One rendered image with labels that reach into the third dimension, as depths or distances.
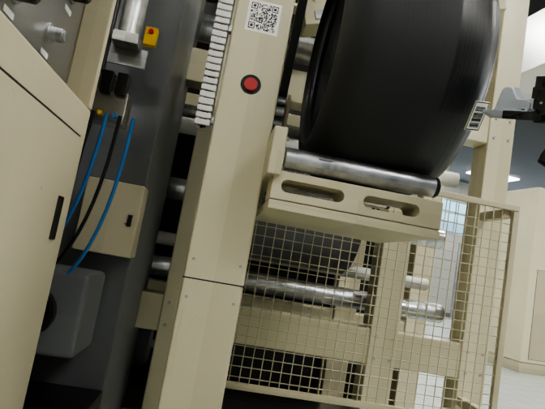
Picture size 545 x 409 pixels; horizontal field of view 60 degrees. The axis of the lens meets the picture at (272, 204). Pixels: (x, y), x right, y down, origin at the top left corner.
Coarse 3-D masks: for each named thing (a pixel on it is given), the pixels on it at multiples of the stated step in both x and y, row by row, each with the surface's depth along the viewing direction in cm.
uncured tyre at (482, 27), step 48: (336, 0) 126; (384, 0) 89; (432, 0) 90; (480, 0) 91; (336, 48) 143; (384, 48) 89; (432, 48) 89; (480, 48) 90; (336, 96) 95; (384, 96) 91; (432, 96) 91; (480, 96) 94; (336, 144) 100; (384, 144) 97; (432, 144) 97
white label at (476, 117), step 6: (474, 102) 93; (480, 102) 93; (486, 102) 94; (474, 108) 94; (480, 108) 94; (486, 108) 95; (474, 114) 94; (480, 114) 95; (468, 120) 95; (474, 120) 95; (480, 120) 96; (468, 126) 95; (474, 126) 96
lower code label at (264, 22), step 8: (256, 0) 108; (248, 8) 107; (256, 8) 108; (264, 8) 108; (272, 8) 108; (280, 8) 108; (248, 16) 107; (256, 16) 107; (264, 16) 108; (272, 16) 108; (280, 16) 108; (248, 24) 107; (256, 24) 107; (264, 24) 108; (272, 24) 108; (264, 32) 107; (272, 32) 108
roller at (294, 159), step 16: (288, 160) 97; (304, 160) 98; (320, 160) 98; (336, 160) 99; (336, 176) 99; (352, 176) 99; (368, 176) 99; (384, 176) 99; (400, 176) 100; (416, 176) 101; (416, 192) 101; (432, 192) 101
